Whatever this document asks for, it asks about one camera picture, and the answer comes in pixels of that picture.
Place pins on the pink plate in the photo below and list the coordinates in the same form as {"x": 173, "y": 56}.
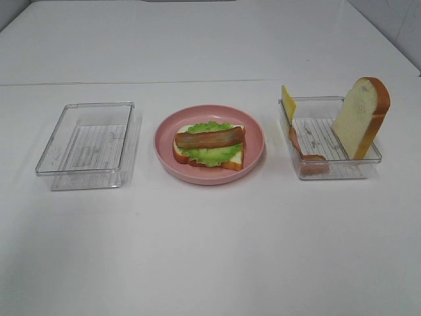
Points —
{"x": 164, "y": 136}

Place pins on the clear right plastic tray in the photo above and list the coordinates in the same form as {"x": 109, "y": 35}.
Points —
{"x": 312, "y": 121}

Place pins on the clear left plastic tray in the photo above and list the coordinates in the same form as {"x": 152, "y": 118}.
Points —
{"x": 93, "y": 146}

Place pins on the pink bacon strip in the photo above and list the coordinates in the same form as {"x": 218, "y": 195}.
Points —
{"x": 314, "y": 164}

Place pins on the yellow cheese slice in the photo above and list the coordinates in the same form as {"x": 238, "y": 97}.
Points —
{"x": 289, "y": 104}

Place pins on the green lettuce leaf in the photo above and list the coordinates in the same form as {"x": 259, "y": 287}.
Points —
{"x": 230, "y": 157}

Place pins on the clear plastic tray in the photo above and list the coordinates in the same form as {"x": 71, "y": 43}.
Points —
{"x": 93, "y": 146}
{"x": 312, "y": 121}

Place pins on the brown bacon strip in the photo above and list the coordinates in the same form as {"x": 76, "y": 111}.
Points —
{"x": 216, "y": 139}

